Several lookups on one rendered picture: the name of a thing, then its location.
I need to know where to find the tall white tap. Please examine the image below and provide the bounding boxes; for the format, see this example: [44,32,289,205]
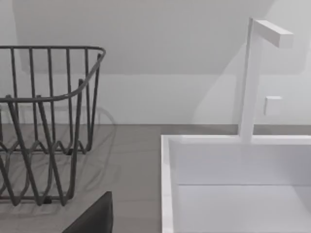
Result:
[238,17,294,144]

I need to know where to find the dark grey wire rack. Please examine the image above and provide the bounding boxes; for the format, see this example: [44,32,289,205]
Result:
[0,46,107,207]

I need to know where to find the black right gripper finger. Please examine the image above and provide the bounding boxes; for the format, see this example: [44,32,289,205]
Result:
[62,191,113,233]

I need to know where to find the white sink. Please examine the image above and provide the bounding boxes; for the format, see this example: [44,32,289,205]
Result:
[160,134,311,233]

